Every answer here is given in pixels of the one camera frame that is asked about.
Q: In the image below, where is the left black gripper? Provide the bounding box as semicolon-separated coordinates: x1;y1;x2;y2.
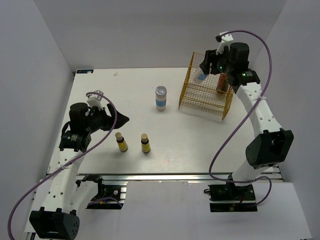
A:
84;103;129;134

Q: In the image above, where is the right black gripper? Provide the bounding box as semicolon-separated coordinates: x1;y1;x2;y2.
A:
199;45;234;76

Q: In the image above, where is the blue label spice jar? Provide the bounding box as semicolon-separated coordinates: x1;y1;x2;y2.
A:
155;85;167;111
192;67;208;85

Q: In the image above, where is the soy sauce bottle red label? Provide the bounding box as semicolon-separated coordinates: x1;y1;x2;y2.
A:
216;73;229;95

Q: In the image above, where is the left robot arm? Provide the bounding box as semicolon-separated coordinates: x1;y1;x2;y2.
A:
29;102;130;240

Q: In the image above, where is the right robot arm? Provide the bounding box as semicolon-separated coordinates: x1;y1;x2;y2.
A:
199;42;294;200

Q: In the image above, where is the left small yellow bottle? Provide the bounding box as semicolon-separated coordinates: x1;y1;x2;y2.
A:
115;132;128;152

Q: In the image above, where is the small yellow bottle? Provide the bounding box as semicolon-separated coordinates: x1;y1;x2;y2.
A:
141;133;151;153
115;132;128;152

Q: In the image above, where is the right small yellow bottle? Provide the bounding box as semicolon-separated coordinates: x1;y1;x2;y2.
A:
141;133;151;153

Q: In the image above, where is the blue table sticker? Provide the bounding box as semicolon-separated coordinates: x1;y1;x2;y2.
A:
76;69;94;74

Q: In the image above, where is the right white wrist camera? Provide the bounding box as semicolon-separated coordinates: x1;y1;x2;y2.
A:
215;31;234;55

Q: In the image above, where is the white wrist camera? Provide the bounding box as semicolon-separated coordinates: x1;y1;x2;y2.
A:
86;90;104;110
215;31;234;55

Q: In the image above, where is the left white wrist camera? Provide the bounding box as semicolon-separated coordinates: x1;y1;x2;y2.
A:
86;90;104;110

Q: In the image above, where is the yellow wire basket rack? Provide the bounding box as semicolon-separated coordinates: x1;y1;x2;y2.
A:
178;52;234;122

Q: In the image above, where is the aluminium table frame rail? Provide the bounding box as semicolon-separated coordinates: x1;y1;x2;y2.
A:
76;172;283;182

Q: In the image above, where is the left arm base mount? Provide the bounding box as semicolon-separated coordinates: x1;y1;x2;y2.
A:
75;175;127;210

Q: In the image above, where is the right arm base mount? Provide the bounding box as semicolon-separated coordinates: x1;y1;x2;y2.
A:
203;182;258;213

